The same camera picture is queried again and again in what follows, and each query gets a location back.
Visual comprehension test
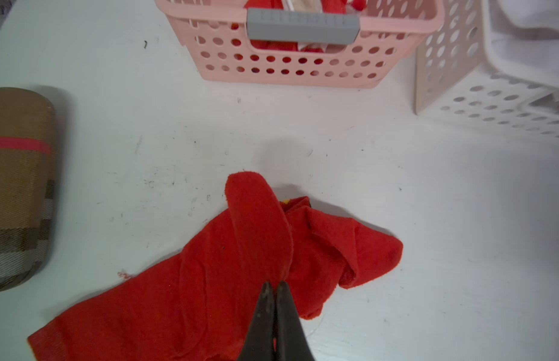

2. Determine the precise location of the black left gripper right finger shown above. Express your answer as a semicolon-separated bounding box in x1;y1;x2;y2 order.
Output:
275;282;315;361

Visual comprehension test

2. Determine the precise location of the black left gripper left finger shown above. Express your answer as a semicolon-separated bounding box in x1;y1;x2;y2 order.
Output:
237;282;276;361

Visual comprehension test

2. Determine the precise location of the plain red sock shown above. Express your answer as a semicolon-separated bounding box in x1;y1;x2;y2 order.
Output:
28;171;403;360

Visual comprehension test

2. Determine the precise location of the white ankle sock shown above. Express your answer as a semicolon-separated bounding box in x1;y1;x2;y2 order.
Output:
489;0;559;76

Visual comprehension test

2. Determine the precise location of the pink plastic basket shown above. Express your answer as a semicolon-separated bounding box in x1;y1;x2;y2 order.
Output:
157;1;444;89

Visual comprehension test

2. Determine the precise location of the white plastic basket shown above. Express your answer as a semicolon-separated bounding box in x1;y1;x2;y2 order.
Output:
415;1;559;146

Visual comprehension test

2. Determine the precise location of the brown plaid glasses case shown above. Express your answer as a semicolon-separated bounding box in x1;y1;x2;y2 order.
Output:
0;87;56;292

